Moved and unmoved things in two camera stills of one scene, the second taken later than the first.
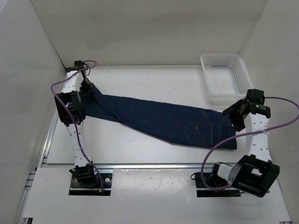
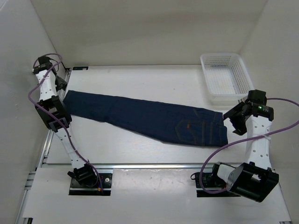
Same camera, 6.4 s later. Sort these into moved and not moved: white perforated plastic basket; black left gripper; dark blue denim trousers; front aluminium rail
Moved: black left gripper
Not moved: front aluminium rail; dark blue denim trousers; white perforated plastic basket
